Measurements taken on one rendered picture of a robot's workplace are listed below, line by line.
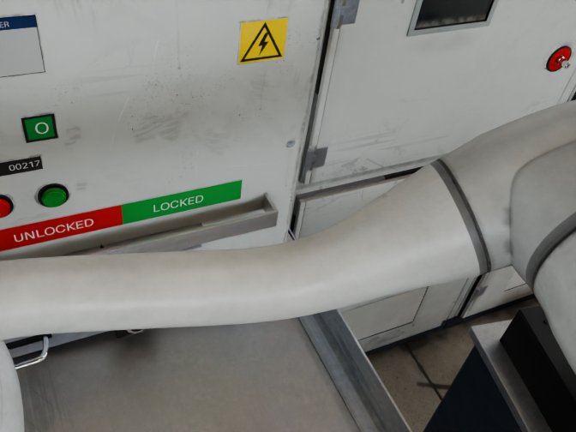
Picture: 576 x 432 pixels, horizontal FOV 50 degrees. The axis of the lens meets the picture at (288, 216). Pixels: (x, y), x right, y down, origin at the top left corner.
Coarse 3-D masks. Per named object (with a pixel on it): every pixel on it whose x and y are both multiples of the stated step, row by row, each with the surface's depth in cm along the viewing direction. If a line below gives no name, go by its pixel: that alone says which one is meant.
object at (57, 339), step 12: (288, 240) 100; (24, 336) 84; (36, 336) 85; (48, 336) 86; (60, 336) 87; (72, 336) 88; (84, 336) 89; (12, 348) 85; (24, 348) 86; (36, 348) 87
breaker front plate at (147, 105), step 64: (0, 0) 54; (64, 0) 56; (128, 0) 59; (192, 0) 62; (256, 0) 65; (320, 0) 68; (64, 64) 61; (128, 64) 64; (192, 64) 67; (256, 64) 70; (0, 128) 62; (64, 128) 66; (128, 128) 69; (192, 128) 73; (256, 128) 77; (0, 192) 68; (128, 192) 75; (256, 192) 85; (0, 256) 74
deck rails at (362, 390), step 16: (304, 320) 98; (320, 320) 99; (336, 320) 93; (320, 336) 97; (336, 336) 95; (352, 336) 90; (320, 352) 95; (336, 352) 95; (352, 352) 91; (336, 368) 93; (352, 368) 92; (368, 368) 87; (336, 384) 91; (352, 384) 91; (368, 384) 88; (352, 400) 89; (368, 400) 90; (384, 400) 85; (352, 416) 88; (368, 416) 88; (384, 416) 86; (400, 416) 81
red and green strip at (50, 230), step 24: (192, 192) 80; (216, 192) 82; (240, 192) 84; (72, 216) 74; (96, 216) 76; (120, 216) 78; (144, 216) 79; (0, 240) 72; (24, 240) 74; (48, 240) 75
